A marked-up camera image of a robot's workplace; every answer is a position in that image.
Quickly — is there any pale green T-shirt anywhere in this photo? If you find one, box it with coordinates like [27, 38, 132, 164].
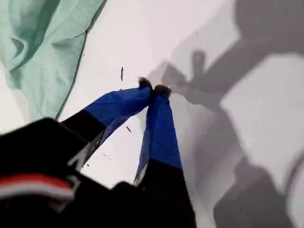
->
[0, 0, 107, 121]

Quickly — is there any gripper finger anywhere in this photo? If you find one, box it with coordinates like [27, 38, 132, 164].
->
[59, 76, 153, 168]
[132, 84, 197, 228]

